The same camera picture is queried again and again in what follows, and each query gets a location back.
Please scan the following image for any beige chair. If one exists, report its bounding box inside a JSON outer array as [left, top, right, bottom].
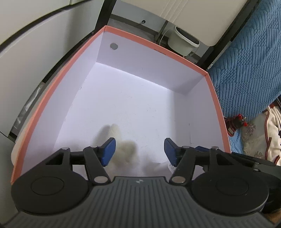
[[95, 1, 259, 69]]

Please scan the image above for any red black devil figurine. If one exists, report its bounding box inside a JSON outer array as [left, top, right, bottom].
[[224, 114, 248, 137]]

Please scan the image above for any blue textured chair cover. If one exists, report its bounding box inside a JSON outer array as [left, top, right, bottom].
[[207, 0, 281, 154]]

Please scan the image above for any cream red black blanket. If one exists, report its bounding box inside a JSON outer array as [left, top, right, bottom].
[[265, 105, 280, 166]]

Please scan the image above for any floral lace cloth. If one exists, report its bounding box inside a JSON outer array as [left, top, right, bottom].
[[241, 111, 268, 160]]

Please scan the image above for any white small appliance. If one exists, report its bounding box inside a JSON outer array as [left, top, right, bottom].
[[167, 26, 200, 57]]

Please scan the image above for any white charger cube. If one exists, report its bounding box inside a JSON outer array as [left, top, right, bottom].
[[154, 161, 176, 179]]

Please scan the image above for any white fluffy scrunchie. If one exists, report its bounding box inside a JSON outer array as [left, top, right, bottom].
[[92, 123, 158, 180]]

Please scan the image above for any pink cardboard box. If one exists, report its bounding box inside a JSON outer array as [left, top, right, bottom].
[[11, 26, 231, 182]]

